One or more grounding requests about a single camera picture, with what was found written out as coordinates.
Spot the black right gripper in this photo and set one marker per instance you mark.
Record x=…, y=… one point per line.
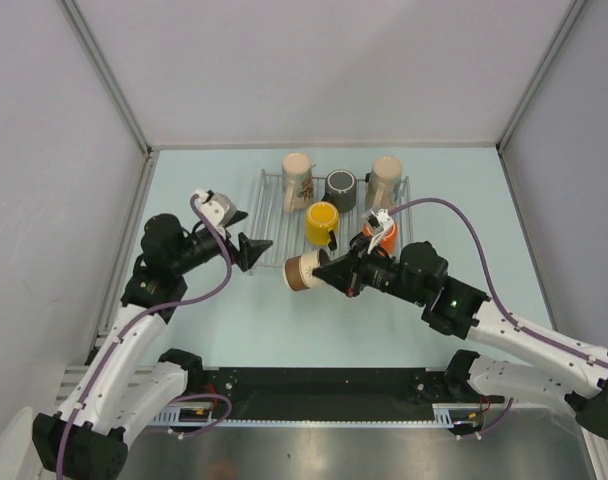
x=348, y=273

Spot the silver wire dish rack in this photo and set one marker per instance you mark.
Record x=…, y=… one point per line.
x=287, y=231

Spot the yellow mug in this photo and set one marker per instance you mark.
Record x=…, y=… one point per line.
x=321, y=225

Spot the beige decorated mug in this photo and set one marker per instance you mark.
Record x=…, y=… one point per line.
x=297, y=182

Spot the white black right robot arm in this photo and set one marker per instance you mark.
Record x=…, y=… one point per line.
x=555, y=370

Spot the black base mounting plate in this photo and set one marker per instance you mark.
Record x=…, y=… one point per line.
x=334, y=394

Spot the dark green mug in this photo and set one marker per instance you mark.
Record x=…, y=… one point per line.
x=340, y=190

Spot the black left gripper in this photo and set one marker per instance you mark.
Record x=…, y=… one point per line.
x=248, y=252

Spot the beige plain mug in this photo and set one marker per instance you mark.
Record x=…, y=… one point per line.
x=383, y=184

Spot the orange mug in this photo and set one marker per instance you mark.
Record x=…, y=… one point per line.
x=388, y=243

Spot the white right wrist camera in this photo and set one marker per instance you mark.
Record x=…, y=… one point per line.
x=380, y=222

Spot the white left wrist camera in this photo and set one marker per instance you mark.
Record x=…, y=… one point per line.
x=214, y=209

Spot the stainless steel cup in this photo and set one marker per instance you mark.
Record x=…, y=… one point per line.
x=298, y=271

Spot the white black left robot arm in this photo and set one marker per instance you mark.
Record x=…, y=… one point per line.
x=90, y=434

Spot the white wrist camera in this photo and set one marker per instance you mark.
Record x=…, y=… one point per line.
x=214, y=209
x=380, y=222

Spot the white slotted cable duct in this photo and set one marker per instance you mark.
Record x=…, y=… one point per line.
x=196, y=417

